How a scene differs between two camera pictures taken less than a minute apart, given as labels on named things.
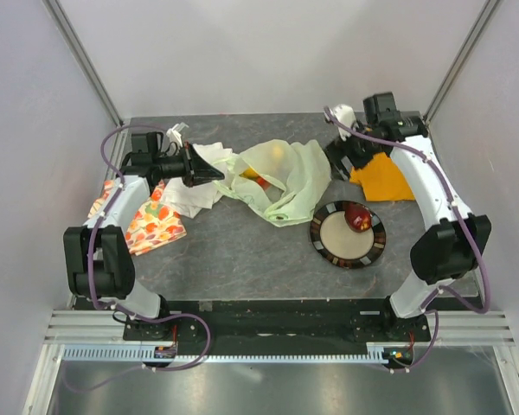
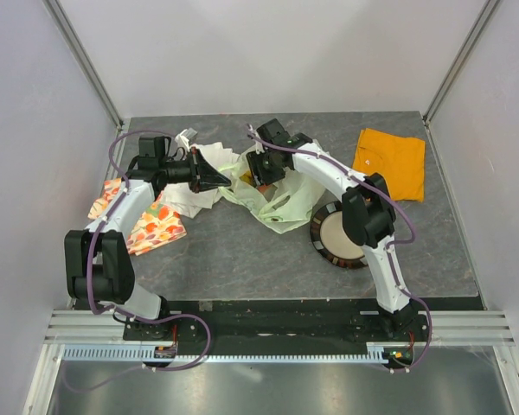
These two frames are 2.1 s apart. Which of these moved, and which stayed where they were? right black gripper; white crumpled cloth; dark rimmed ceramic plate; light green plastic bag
Moved: right black gripper
Stayed: dark rimmed ceramic plate; white crumpled cloth; light green plastic bag
